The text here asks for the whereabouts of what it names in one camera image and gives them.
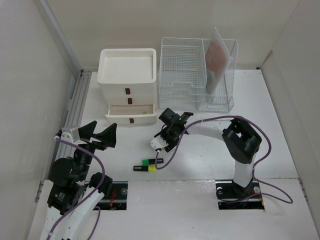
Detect white drawer organizer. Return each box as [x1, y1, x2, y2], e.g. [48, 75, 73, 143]
[97, 48, 158, 125]

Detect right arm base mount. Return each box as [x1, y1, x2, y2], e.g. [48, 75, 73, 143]
[215, 180, 265, 210]

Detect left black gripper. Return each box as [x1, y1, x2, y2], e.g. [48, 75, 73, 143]
[73, 119, 117, 180]

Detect green highlighter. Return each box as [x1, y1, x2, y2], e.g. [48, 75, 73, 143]
[141, 158, 164, 166]

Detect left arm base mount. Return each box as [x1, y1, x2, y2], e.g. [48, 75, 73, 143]
[97, 181, 128, 211]

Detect aluminium rail frame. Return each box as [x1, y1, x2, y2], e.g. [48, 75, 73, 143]
[49, 68, 92, 181]

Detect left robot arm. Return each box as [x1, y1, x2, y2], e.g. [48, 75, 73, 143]
[40, 120, 117, 240]

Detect booklet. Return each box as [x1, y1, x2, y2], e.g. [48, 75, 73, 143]
[205, 27, 232, 95]

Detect purple cable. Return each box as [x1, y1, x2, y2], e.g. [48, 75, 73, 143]
[154, 114, 294, 205]
[42, 136, 107, 240]

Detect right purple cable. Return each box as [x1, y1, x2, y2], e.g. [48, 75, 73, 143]
[154, 114, 294, 205]

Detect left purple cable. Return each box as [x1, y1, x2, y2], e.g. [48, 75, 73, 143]
[42, 136, 107, 240]

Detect yellow highlighter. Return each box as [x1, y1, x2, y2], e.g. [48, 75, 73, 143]
[133, 165, 156, 172]

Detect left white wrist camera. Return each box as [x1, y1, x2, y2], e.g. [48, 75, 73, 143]
[54, 126, 81, 144]

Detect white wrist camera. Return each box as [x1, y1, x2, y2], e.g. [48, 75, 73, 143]
[54, 126, 81, 144]
[149, 135, 168, 152]

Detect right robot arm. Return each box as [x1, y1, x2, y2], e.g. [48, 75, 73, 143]
[150, 108, 262, 197]

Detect white wire mesh organizer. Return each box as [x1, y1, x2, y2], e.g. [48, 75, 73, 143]
[158, 37, 238, 113]

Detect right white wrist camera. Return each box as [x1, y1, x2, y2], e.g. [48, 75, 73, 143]
[149, 135, 168, 152]

